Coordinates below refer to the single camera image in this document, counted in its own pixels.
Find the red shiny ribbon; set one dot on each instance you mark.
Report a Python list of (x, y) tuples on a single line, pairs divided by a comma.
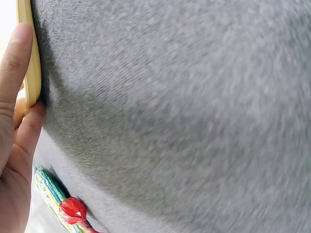
[(74, 207)]

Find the pale yellow rimmed object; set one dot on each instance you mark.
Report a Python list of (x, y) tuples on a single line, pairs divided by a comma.
[(36, 72)]

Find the person's left thumb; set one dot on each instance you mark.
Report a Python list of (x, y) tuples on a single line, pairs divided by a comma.
[(13, 65)]

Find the person's left hand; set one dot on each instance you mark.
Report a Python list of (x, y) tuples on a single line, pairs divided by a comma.
[(14, 189)]

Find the green yellow patterned bundle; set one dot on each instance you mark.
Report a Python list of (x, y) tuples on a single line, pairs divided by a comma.
[(49, 189)]

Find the person's left fingers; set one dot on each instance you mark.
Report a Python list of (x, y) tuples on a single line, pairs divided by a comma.
[(30, 126)]

